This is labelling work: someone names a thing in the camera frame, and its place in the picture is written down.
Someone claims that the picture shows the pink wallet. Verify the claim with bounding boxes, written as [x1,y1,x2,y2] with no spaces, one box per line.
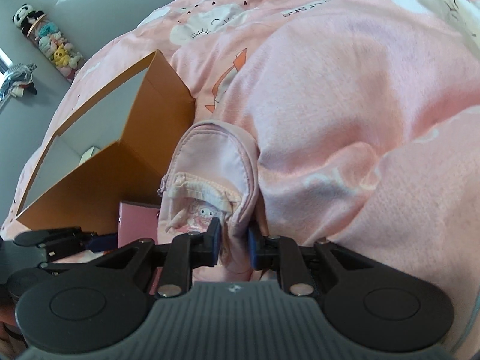
[117,202,160,295]

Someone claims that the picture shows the pink fabric pouch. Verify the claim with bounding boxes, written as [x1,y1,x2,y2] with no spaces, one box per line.
[157,120,260,282]

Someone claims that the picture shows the small white box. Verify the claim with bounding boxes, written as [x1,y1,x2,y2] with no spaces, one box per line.
[79,146,100,165]

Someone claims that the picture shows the orange cardboard box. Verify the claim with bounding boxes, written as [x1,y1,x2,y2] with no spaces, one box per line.
[16,51,195,234]

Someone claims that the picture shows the pink printed bed quilt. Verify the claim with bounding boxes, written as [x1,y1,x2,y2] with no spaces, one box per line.
[0,0,480,360]

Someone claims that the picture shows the clothes on wall hook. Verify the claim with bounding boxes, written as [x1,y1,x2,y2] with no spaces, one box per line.
[1,63,38,101]

